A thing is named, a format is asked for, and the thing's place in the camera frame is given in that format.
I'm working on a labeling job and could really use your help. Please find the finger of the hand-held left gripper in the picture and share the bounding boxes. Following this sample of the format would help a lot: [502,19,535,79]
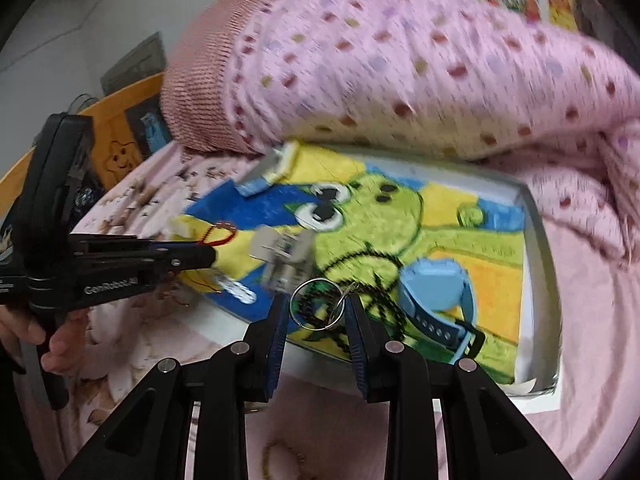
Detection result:
[70,234,202,257]
[75,247,218,306]

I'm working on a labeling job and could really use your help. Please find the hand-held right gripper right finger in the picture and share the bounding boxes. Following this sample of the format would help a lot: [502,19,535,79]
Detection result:
[344,292,573,480]

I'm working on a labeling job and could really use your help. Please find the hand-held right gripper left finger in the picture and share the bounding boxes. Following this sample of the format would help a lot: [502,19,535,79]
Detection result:
[57,292,293,480]

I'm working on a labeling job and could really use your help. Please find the metal key rings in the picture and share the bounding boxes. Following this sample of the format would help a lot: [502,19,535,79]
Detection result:
[291,279,347,330]

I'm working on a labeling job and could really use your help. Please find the black bead necklace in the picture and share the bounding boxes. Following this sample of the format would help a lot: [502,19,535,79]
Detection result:
[295,242,416,356]

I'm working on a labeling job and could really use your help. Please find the white hair clip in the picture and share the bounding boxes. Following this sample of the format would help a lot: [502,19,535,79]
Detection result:
[216,280,257,307]

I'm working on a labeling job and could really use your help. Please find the red string bracelet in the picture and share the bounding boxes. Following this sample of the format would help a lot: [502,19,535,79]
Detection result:
[197,221,240,250]

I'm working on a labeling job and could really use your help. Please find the grey hair claw clip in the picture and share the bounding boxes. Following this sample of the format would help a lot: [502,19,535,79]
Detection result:
[249,225,316,293]

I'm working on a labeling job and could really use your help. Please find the blue watch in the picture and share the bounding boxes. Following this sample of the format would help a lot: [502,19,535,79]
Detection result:
[397,257,486,366]

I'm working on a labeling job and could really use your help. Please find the grey shallow box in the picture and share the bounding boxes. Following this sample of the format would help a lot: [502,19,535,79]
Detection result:
[170,140,563,398]

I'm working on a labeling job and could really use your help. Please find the person's left hand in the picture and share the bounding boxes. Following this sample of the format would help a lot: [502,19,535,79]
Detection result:
[0,305,88,376]

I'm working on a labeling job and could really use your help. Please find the frog drawing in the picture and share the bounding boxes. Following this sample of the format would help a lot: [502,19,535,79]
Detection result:
[172,147,531,386]

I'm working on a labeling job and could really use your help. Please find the red checked pillow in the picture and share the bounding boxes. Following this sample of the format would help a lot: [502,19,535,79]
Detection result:
[160,0,281,156]

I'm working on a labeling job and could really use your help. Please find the pink polka-dot quilt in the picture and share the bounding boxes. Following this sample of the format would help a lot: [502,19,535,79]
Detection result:
[220,0,640,271]

